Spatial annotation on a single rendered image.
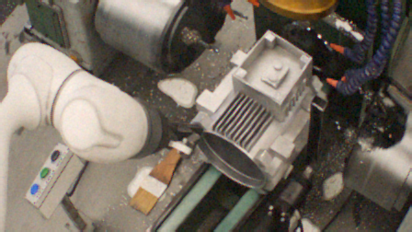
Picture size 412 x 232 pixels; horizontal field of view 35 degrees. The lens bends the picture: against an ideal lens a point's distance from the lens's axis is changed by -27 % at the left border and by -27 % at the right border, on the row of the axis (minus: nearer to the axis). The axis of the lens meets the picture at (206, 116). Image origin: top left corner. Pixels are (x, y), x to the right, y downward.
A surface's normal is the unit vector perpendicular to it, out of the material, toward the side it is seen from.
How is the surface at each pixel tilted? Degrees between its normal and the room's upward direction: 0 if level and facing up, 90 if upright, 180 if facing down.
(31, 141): 0
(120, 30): 69
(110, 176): 0
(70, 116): 28
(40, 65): 16
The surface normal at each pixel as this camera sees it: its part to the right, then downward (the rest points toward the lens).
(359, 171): -0.57, 0.52
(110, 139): 0.75, 0.43
